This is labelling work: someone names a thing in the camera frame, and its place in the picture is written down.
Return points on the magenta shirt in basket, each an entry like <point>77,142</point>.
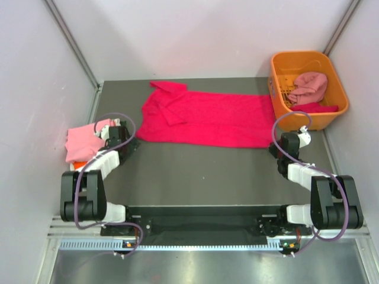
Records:
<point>315,107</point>

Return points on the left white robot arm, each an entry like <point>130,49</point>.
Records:
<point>82,196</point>

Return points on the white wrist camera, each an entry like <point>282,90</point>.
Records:
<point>103,133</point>
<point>303,136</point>

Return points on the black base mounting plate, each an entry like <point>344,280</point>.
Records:
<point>212,225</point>

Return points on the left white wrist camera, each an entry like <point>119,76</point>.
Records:
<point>103,133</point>

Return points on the orange plastic basket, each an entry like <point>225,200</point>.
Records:
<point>285,68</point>

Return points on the dusty pink shirt in basket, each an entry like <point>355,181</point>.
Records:
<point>310,87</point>

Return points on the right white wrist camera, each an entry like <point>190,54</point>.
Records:
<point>303,136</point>

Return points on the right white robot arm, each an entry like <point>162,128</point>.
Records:
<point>333,198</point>

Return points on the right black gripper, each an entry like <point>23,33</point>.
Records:
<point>272,150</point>

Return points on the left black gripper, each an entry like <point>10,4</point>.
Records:
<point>132,146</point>

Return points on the magenta t-shirt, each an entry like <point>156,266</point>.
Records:
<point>175,114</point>

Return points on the grey slotted cable duct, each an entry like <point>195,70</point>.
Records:
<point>125,245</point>

